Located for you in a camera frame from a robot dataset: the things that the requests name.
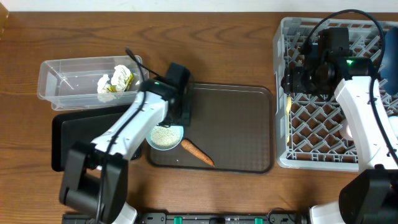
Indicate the yellow green snack wrapper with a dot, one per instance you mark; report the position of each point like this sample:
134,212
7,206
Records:
120,83

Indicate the light blue cup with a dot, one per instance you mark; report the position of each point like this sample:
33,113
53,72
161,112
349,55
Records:
393,120

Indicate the pink and white cup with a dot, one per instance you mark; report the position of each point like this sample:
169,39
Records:
345,131

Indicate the clear plastic bin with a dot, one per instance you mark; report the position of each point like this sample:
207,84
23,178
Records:
72,84

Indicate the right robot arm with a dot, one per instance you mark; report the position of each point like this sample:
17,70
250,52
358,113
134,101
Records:
332,81

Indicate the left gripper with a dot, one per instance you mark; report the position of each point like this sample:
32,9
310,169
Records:
185,118

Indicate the black bin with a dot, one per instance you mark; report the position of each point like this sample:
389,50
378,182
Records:
80,126

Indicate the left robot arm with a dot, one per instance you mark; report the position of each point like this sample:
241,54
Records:
95,174

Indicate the yellow plastic spoon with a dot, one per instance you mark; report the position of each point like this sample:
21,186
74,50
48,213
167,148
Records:
287,112

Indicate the white crumpled paper in bin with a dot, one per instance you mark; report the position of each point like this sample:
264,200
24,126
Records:
105,89

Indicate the light blue rice bowl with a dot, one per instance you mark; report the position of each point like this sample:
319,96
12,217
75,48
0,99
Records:
165,138

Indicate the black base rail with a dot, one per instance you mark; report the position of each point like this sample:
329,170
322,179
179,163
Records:
274,217

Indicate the orange carrot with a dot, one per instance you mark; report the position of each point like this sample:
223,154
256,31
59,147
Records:
191,148

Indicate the brown serving tray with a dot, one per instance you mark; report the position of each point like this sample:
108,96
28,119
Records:
232,125

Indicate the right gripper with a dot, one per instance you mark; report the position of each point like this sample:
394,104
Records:
293,82

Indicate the white tissue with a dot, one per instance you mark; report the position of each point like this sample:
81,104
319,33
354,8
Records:
121,70

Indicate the grey dishwasher rack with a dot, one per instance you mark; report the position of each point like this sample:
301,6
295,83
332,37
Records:
315,142

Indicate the dark blue plate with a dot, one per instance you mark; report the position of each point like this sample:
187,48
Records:
391,62

